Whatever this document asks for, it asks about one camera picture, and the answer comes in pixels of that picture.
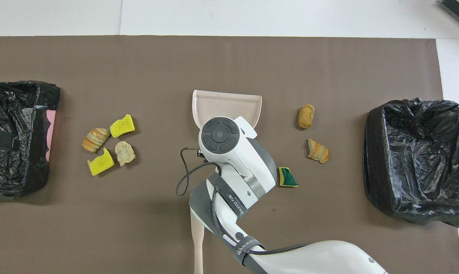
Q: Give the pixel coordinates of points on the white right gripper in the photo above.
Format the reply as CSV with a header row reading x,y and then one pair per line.
x,y
247,127

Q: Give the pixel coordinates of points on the beige plastic dustpan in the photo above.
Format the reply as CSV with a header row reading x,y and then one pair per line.
x,y
225,104

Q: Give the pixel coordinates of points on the brown bread roll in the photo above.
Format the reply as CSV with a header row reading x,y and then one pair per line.
x,y
306,116

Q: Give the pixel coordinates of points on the pale bread piece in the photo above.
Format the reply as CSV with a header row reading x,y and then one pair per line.
x,y
124,153

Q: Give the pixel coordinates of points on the beige hand brush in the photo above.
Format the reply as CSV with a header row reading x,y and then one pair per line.
x,y
197,255

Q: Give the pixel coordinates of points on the orange striped croissant piece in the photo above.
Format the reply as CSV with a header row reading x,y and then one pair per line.
x,y
95,139

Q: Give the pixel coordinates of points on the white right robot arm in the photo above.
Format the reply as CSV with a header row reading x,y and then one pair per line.
x,y
237,160

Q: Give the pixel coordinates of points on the bin covered by black bag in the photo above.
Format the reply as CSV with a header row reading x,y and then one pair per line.
x,y
400,171

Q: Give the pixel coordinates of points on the pink bin with black bag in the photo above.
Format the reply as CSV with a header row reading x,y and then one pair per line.
x,y
8,102

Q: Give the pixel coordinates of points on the green and yellow sponge piece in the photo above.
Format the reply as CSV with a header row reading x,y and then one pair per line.
x,y
289,179

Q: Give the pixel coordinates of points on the tan striped croissant piece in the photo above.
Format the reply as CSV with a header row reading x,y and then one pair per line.
x,y
319,152

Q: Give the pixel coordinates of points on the brown paper table mat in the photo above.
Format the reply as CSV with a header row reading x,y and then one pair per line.
x,y
100,61

